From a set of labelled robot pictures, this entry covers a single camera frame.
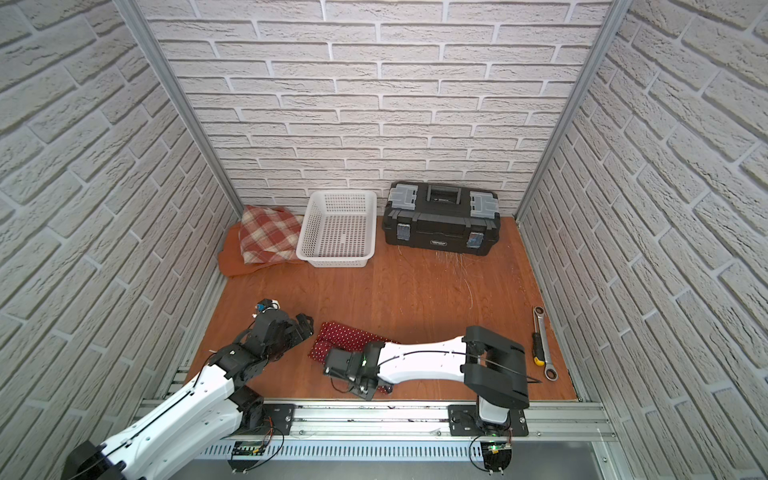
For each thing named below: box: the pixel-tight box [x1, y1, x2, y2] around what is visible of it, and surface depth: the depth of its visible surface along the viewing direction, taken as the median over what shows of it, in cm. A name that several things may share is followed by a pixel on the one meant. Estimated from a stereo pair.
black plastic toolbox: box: [382, 182, 501, 256], surface depth 102 cm
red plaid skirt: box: [239, 206, 303, 264], surface depth 105 cm
